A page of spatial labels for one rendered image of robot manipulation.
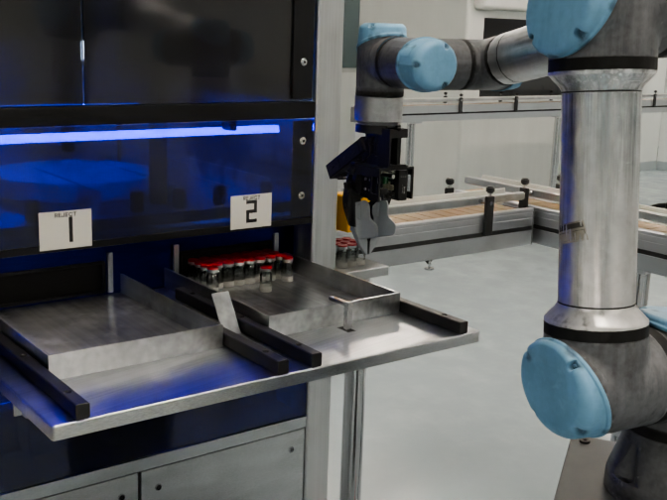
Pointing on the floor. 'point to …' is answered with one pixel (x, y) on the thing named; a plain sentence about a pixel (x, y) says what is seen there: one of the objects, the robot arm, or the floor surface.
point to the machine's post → (322, 221)
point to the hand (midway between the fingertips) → (364, 245)
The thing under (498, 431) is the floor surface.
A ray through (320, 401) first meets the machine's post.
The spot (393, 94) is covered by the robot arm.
